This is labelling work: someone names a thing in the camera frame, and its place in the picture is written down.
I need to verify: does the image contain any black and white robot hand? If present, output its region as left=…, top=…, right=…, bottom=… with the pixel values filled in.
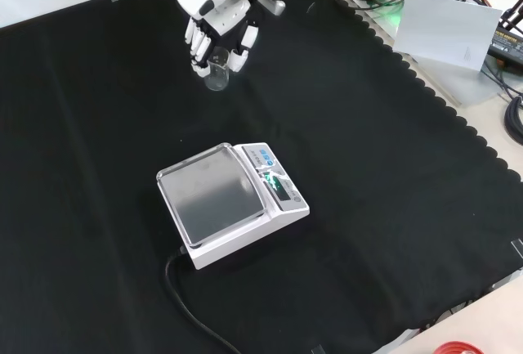
left=176, top=0, right=260, bottom=79

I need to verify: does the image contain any small clear glass beaker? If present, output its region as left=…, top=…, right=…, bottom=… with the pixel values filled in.
left=204, top=47, right=230, bottom=92

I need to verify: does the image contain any white electronic balance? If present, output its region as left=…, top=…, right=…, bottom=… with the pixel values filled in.
left=156, top=141, right=311, bottom=271

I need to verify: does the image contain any black scalloped bench cloth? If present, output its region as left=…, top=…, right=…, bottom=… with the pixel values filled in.
left=0, top=0, right=523, bottom=354

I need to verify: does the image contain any pale grey board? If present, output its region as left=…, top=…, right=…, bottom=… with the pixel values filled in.
left=392, top=0, right=503, bottom=73

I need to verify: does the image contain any black power adapter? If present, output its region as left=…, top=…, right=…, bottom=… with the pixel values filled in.
left=486, top=25, right=523, bottom=64

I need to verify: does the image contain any red round object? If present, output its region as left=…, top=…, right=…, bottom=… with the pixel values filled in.
left=433, top=341, right=482, bottom=354

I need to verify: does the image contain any black balance power cable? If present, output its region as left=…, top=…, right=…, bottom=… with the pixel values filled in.
left=164, top=247, right=243, bottom=354

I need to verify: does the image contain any thick black cable bundle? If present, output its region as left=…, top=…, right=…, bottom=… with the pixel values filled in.
left=504, top=95, right=523, bottom=146

